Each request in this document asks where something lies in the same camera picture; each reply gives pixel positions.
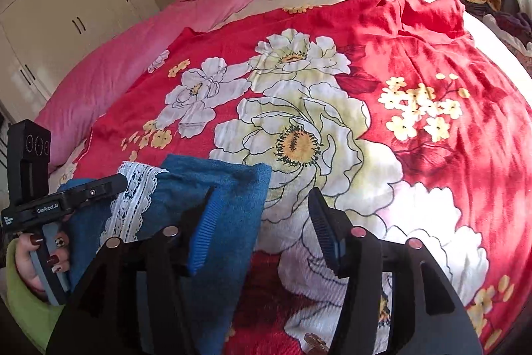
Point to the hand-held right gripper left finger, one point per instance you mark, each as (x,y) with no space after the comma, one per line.
(203,232)

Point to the blue denim pants lace trim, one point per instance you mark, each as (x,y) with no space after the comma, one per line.
(232,188)

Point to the person's left forearm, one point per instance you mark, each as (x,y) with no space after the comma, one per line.
(29,313)

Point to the person's left hand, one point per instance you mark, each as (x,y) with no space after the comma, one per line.
(50,251)

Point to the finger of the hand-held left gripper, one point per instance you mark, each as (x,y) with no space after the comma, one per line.
(102,188)

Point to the pink quilt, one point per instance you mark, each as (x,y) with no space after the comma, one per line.
(124,55)

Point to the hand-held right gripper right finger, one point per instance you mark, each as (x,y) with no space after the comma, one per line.
(328,232)

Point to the white wardrobe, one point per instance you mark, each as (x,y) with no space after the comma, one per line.
(62,18)

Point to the red floral blanket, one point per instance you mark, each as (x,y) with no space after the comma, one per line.
(395,122)

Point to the purple clothes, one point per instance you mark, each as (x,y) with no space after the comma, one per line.
(511,28)

